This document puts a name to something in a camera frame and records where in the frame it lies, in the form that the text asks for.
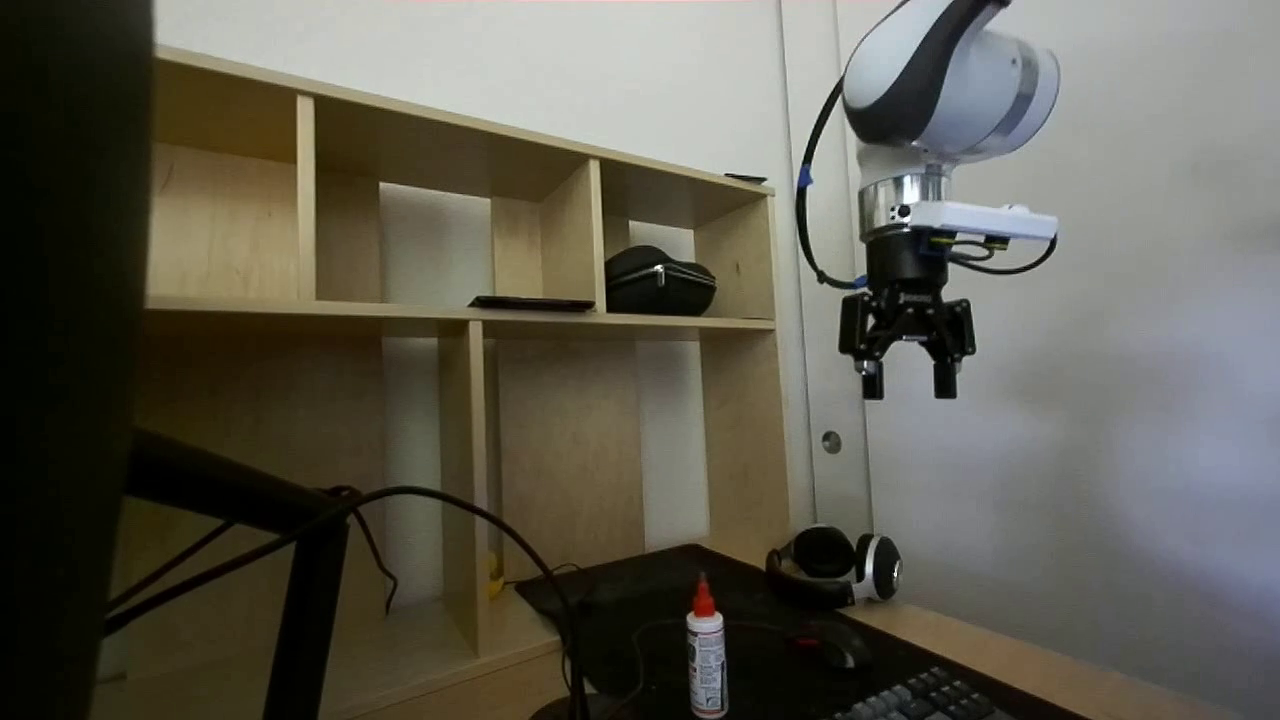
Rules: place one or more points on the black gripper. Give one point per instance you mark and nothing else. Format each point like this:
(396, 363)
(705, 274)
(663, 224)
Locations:
(907, 267)

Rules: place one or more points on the black keyboard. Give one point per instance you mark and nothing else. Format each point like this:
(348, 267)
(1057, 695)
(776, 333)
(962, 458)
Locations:
(934, 701)

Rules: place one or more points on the light wooden cubby shelf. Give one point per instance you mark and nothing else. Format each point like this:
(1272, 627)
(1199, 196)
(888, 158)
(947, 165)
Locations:
(562, 441)

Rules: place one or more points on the black zippered case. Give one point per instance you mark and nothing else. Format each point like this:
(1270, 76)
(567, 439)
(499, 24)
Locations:
(663, 281)

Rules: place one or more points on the black desk mat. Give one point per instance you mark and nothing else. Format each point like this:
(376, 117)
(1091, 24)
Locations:
(760, 640)

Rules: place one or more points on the round metal wall knob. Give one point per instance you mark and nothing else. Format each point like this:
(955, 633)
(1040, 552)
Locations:
(833, 441)

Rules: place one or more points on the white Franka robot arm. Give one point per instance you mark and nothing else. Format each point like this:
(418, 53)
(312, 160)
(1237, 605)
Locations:
(962, 81)

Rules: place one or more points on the small dark flat object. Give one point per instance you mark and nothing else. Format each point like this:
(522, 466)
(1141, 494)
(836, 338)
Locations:
(747, 177)

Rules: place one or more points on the black and silver headphones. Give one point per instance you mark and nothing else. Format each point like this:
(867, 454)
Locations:
(833, 563)

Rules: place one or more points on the black monitor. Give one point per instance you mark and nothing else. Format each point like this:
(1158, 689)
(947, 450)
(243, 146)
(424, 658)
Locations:
(67, 363)

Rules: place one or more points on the white glue bottle red cap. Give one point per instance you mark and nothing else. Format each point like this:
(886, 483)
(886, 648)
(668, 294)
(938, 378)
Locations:
(705, 662)

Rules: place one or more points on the flat black slab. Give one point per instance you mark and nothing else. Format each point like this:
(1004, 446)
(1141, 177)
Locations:
(532, 301)

